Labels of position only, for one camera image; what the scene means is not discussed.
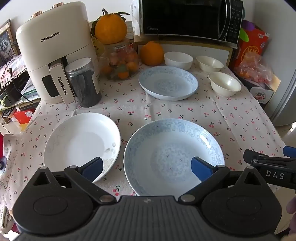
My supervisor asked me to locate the white deep bowl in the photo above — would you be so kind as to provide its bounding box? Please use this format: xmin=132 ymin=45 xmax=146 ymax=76
xmin=164 ymin=51 xmax=193 ymax=70

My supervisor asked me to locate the large blue patterned plate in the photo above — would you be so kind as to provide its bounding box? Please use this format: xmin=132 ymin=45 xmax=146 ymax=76
xmin=124 ymin=119 xmax=225 ymax=196

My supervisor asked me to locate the white and dark cardboard box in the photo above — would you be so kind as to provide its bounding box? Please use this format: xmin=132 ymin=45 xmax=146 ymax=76
xmin=238 ymin=74 xmax=281 ymax=107

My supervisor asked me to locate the small cream bowl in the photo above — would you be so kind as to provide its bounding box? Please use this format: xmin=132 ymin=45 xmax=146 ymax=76
xmin=196 ymin=56 xmax=224 ymax=74

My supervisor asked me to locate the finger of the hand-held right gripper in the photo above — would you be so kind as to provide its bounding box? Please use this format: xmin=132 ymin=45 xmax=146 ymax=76
xmin=243 ymin=149 xmax=271 ymax=166
xmin=283 ymin=146 xmax=296 ymax=158

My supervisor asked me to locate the lace-trimmed cloth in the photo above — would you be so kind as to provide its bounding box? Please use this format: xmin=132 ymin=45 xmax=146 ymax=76
xmin=0 ymin=54 xmax=30 ymax=87

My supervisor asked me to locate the dark jar with white lid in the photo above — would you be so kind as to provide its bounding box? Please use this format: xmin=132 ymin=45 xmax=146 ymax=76
xmin=65 ymin=57 xmax=102 ymax=108

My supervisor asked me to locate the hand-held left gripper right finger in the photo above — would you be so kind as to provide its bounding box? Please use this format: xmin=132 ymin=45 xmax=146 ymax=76
xmin=178 ymin=156 xmax=264 ymax=202

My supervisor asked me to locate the cream air fryer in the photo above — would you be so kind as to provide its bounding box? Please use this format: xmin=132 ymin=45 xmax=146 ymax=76
xmin=16 ymin=1 xmax=101 ymax=105

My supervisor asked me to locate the cherry print tablecloth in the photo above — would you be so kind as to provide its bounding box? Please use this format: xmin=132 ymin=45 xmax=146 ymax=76
xmin=0 ymin=61 xmax=287 ymax=234

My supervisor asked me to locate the framed picture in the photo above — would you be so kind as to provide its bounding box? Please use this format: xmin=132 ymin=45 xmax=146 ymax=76
xmin=0 ymin=19 xmax=21 ymax=67

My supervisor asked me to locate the large cream bowl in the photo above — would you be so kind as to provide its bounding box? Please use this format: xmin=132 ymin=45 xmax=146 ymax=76
xmin=208 ymin=71 xmax=242 ymax=97

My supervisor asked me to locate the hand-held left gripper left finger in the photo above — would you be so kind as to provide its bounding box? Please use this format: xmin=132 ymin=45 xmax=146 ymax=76
xmin=32 ymin=157 xmax=117 ymax=205

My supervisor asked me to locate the purple toy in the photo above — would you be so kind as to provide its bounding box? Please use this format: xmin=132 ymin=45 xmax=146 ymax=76
xmin=242 ymin=20 xmax=255 ymax=31

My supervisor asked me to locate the grey refrigerator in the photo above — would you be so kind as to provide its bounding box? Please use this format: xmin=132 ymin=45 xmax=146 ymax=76
xmin=261 ymin=0 xmax=296 ymax=127

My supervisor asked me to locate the plastic bag of small oranges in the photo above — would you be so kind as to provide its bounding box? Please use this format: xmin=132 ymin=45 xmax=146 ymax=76
xmin=233 ymin=52 xmax=275 ymax=90

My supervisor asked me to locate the green toy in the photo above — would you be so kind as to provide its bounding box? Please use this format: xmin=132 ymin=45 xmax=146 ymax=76
xmin=239 ymin=29 xmax=250 ymax=42

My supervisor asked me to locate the large orange with leaves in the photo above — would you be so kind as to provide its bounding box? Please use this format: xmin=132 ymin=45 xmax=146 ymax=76
xmin=91 ymin=9 xmax=130 ymax=45

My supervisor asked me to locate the white plate with grey flowers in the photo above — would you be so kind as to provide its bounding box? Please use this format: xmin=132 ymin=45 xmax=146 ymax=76
xmin=43 ymin=112 xmax=121 ymax=183

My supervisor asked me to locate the glass jar of small oranges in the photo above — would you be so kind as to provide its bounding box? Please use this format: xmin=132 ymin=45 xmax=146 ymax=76
xmin=99 ymin=38 xmax=139 ymax=81

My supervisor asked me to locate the plain orange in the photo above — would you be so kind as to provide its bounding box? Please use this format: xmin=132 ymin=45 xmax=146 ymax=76
xmin=140 ymin=41 xmax=164 ymax=66

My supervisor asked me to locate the person's right hand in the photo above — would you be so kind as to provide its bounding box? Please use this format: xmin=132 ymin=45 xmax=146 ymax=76
xmin=286 ymin=198 xmax=296 ymax=235

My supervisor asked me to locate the small blue patterned plate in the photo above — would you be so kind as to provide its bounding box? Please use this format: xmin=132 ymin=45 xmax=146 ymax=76
xmin=138 ymin=66 xmax=199 ymax=101

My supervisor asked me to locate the red cardboard box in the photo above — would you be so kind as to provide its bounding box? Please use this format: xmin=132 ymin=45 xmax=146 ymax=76
xmin=238 ymin=27 xmax=270 ymax=67

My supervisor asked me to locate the black microwave oven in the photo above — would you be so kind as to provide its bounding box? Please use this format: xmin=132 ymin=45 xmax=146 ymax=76
xmin=139 ymin=0 xmax=244 ymax=45

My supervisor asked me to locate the small red box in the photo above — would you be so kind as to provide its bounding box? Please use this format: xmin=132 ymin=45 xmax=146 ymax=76
xmin=13 ymin=108 xmax=36 ymax=124

